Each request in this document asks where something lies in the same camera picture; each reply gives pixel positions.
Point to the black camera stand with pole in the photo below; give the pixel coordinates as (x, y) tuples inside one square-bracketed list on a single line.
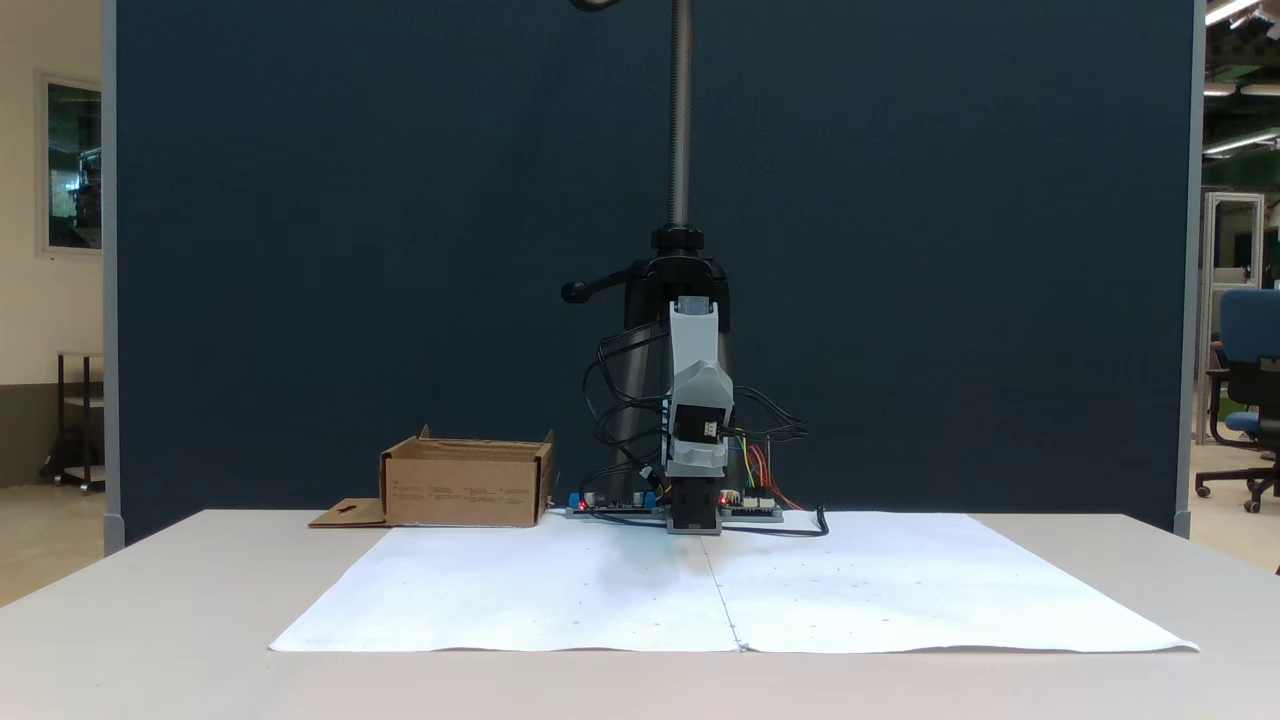
[(680, 100)]

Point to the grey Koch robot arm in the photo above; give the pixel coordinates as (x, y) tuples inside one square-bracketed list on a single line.
[(695, 340)]

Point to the framed wall window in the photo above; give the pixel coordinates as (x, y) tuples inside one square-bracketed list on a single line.
[(75, 165)]

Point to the dark small side table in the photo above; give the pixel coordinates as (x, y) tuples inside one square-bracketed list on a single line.
[(82, 420)]

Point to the dark blue partition wall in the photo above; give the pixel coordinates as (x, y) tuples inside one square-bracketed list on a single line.
[(300, 250)]

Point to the blue office chair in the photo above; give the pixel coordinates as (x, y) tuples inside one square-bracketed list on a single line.
[(1250, 330)]

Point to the blue circuit board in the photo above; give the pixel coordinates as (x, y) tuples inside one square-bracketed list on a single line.
[(610, 508)]

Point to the brown cardboard box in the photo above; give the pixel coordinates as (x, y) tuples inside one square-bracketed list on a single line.
[(465, 485)]

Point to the fluorescent ceiling light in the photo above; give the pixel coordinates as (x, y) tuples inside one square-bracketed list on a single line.
[(1230, 10), (1240, 90), (1240, 142)]

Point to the white paper sheet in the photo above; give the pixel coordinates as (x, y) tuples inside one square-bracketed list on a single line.
[(520, 590), (950, 590)]

